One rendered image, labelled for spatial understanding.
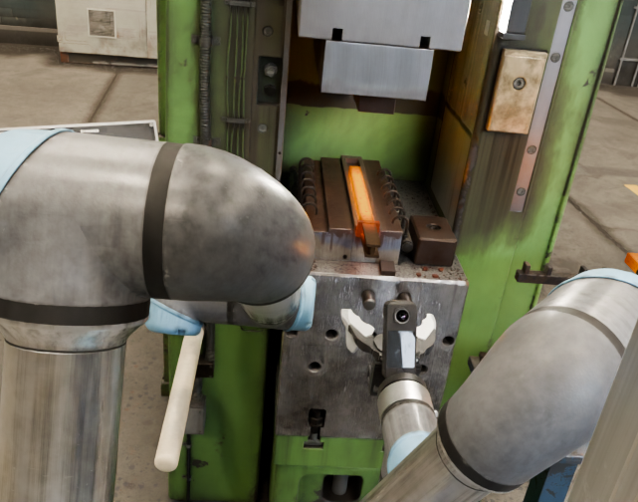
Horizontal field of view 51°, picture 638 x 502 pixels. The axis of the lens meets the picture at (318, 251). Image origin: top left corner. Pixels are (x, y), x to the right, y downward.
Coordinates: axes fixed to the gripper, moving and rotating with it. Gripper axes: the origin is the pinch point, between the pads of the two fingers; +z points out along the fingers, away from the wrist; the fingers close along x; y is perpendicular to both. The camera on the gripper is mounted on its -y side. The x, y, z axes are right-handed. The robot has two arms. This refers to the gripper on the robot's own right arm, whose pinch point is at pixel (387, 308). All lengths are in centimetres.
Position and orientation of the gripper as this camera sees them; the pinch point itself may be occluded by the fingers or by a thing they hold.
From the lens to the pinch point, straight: 111.3
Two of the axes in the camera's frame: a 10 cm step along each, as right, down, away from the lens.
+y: -0.9, 8.8, 4.7
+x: 9.9, 0.6, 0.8
